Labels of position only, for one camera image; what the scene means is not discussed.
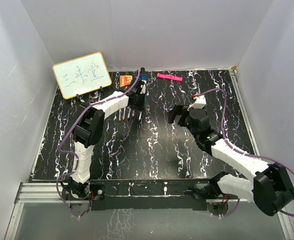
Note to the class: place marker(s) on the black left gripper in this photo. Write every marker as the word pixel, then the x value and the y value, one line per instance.
pixel 141 107

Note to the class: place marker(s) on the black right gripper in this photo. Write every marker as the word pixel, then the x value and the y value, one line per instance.
pixel 178 111

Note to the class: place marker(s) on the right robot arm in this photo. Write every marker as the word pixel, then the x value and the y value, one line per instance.
pixel 267 185

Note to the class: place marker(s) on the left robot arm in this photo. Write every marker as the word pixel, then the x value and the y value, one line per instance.
pixel 88 131

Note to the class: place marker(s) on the orange small notebook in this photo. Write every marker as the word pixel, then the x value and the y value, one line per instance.
pixel 125 80

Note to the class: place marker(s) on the blue stapler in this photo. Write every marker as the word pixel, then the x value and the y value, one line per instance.
pixel 143 75

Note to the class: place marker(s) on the pink flat tool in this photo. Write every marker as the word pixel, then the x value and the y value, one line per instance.
pixel 170 77

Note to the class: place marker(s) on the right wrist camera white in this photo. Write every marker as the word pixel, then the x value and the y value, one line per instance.
pixel 199 102

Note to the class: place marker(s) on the white board yellow frame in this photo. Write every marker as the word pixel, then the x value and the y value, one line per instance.
pixel 82 75

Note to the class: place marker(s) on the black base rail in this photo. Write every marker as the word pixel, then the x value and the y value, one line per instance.
pixel 156 194

